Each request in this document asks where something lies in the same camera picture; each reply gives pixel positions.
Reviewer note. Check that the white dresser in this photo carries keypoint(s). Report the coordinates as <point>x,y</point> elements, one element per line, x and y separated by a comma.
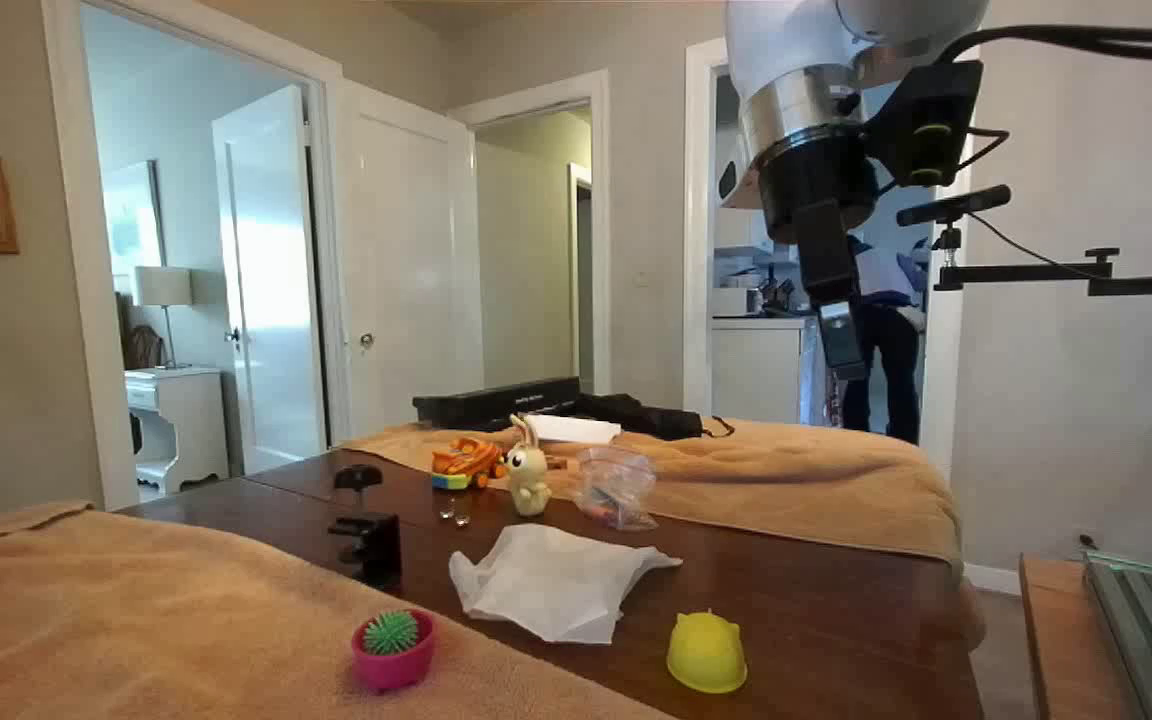
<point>183,421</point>

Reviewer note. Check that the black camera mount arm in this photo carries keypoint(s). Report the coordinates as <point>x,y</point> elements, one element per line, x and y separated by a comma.
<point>1069,272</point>

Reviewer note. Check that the white crumpled cloth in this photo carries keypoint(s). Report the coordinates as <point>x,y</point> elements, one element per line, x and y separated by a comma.
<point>551,587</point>

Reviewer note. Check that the tan terry towel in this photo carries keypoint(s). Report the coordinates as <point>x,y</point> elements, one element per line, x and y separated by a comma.
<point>138,625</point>
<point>789,481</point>

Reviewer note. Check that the green spiky ball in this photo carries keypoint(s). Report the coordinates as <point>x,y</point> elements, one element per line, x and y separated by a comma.
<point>394,632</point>

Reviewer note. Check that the pink bowl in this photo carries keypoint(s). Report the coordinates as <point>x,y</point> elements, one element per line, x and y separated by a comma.
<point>398,671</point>

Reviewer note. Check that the small wooden side table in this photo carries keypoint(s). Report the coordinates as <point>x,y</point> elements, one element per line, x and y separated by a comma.
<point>1060,652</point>

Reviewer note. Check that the white shade lamp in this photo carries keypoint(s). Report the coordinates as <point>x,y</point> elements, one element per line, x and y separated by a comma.
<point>167,287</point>

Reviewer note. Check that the yellow bunny figure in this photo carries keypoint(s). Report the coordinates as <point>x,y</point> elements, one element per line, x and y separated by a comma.
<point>530,481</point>

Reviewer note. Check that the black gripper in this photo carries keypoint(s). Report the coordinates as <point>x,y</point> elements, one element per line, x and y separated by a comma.
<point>817,184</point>

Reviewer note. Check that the person in blue shirt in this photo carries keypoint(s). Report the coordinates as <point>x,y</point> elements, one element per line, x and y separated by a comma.
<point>890,347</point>

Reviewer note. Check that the white panel door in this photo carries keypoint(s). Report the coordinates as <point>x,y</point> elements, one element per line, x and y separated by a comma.
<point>270,282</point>
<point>411,264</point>

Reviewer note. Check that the clear plastic bag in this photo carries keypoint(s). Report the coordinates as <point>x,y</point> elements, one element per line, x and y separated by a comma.
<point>619,491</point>

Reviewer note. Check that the black stereo camera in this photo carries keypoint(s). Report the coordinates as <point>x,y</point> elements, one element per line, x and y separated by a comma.
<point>959,205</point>

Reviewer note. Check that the white paper box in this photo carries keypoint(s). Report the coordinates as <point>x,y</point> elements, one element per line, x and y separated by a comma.
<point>573,431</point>

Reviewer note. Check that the framed wall mirror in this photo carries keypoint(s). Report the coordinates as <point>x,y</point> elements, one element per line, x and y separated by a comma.
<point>138,227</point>

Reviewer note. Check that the long black case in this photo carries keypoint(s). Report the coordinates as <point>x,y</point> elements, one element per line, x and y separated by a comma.
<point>488,400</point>

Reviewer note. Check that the yellow silicone bowl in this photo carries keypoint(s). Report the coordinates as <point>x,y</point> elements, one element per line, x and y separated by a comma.
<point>705,659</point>

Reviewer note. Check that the black fabric bag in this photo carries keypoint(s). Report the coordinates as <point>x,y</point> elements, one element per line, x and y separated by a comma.
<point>643,418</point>

